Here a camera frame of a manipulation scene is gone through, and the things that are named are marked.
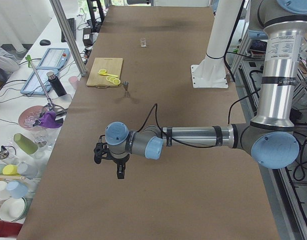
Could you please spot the light blue cup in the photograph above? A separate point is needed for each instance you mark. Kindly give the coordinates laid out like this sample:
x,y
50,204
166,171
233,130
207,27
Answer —
x,y
17,189

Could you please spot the lemon slice on knife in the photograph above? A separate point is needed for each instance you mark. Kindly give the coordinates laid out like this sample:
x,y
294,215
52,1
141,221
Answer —
x,y
102,72

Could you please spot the aluminium frame post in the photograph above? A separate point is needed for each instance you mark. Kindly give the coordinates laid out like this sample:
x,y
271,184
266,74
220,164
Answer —
x,y
63,23

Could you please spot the blue teach pendant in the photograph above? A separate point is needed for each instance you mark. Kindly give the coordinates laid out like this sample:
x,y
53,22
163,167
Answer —
x,y
33,86
54,58

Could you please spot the seated person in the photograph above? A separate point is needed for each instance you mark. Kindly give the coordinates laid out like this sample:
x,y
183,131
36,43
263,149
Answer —
x,y
8,65

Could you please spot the pink plastic cup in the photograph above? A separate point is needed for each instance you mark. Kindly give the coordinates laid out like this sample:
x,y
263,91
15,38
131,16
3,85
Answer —
x,y
74,81

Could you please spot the white green-rimmed bowl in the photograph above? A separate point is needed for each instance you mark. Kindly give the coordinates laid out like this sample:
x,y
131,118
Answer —
x,y
13,210

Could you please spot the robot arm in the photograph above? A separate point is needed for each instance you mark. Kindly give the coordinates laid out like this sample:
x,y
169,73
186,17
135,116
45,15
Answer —
x,y
268,137

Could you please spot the lower blue teach pendant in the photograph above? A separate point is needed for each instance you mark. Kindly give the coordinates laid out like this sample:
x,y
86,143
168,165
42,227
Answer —
x,y
33,86

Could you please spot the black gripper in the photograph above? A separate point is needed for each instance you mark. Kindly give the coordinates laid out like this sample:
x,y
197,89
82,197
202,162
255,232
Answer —
x,y
119,161

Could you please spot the white camera post base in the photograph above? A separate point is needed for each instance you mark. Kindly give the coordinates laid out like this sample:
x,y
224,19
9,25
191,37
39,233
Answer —
x,y
210,73

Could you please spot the steel jigger shaker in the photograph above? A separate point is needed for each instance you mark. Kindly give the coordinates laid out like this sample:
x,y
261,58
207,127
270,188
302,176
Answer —
x,y
125,85

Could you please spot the black computer mouse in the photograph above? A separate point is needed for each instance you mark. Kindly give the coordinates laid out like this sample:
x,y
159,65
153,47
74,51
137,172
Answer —
x,y
45,42

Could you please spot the lemon slice end of row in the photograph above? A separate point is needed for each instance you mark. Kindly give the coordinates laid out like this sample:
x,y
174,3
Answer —
x,y
116,81

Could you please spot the green plastic cup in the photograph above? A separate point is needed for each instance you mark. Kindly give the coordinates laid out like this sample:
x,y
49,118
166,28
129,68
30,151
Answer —
x,y
25,144

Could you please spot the lemon slice middle of row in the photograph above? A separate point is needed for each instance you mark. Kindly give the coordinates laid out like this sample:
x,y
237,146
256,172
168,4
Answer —
x,y
112,79

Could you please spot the yellow cup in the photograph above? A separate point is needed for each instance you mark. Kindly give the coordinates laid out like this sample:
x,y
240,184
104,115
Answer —
x,y
10,170

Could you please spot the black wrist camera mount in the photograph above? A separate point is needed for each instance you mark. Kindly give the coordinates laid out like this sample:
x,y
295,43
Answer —
x,y
101,150

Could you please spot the upper blue teach pendant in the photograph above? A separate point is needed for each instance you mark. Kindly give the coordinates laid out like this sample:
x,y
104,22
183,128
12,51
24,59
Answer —
x,y
54,58

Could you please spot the black thermos bottle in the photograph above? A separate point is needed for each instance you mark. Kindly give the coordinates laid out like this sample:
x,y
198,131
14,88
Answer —
x,y
56,84

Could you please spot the bamboo cutting board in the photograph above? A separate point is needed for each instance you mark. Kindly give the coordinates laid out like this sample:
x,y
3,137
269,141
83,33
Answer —
x,y
111,64

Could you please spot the clear glass measuring cup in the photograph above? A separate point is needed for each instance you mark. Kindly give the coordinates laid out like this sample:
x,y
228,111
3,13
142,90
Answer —
x,y
143,42

